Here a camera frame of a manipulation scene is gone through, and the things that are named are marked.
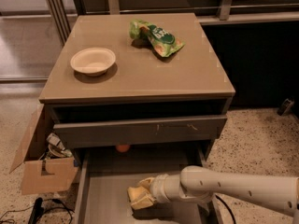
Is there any white paper bowl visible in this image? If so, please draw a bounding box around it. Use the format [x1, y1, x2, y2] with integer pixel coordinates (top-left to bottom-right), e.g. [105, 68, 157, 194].
[70, 48, 116, 77]

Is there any metal railing frame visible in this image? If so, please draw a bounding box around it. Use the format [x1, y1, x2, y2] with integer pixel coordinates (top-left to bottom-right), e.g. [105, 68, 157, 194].
[46, 0, 299, 42]

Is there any green chip bag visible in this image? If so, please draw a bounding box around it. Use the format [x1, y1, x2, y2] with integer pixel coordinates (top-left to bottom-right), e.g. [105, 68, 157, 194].
[129, 20, 185, 58]

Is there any black floor cable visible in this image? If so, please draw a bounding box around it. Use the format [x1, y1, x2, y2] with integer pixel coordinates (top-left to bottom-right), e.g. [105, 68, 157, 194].
[214, 194, 237, 224]

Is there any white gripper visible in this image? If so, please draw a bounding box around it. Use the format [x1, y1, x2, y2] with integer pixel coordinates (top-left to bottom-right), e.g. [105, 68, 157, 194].
[130, 174, 170, 210]

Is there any orange ball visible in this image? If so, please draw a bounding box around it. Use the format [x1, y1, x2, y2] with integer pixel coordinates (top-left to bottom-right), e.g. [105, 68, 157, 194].
[116, 145, 130, 153]

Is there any yellow sponge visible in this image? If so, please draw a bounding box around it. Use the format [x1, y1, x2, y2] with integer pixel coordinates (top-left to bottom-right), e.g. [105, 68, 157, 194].
[127, 187, 147, 202]

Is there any black device on floor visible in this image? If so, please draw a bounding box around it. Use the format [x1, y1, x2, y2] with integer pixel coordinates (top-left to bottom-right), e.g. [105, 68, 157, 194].
[28, 198, 44, 224]

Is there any grey open middle drawer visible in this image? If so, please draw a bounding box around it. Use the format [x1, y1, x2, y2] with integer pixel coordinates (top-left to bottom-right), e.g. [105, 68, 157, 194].
[75, 144, 223, 224]

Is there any trash in cardboard box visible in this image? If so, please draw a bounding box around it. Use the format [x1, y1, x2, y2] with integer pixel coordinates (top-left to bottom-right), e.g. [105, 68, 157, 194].
[46, 133, 72, 158]

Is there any cardboard box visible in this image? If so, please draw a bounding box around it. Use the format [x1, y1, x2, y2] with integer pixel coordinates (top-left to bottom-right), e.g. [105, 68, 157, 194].
[10, 105, 80, 195]

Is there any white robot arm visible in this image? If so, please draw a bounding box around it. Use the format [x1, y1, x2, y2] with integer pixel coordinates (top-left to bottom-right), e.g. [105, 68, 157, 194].
[127, 166, 299, 224]

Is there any grey top drawer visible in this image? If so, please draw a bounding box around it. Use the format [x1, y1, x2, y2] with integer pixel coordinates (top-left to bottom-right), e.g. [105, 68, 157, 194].
[54, 115, 227, 149]

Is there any grey drawer cabinet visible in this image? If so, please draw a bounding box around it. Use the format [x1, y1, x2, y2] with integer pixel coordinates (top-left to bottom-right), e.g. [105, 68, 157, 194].
[38, 12, 236, 224]

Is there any dark object on floor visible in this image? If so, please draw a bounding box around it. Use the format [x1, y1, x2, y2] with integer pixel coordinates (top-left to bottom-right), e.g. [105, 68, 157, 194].
[278, 98, 294, 116]

